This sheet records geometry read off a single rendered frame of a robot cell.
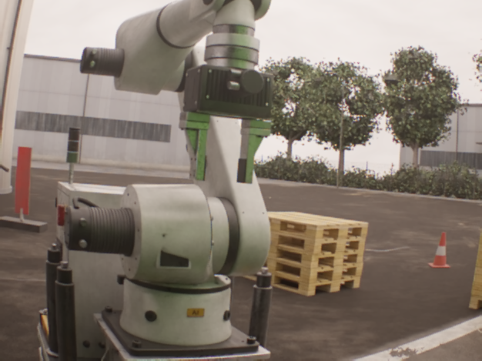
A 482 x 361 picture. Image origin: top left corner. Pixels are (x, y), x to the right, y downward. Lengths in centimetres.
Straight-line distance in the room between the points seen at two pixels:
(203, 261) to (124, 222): 26
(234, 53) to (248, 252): 62
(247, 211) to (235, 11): 62
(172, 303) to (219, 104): 65
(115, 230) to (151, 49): 77
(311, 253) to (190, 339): 373
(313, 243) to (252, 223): 368
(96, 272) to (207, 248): 77
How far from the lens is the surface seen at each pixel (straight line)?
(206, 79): 157
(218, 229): 174
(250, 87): 152
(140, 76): 220
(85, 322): 239
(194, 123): 158
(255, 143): 166
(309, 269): 549
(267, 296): 223
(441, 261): 780
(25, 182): 825
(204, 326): 186
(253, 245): 179
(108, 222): 169
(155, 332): 184
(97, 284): 235
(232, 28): 163
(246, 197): 184
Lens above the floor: 124
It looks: level
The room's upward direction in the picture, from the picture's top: 5 degrees clockwise
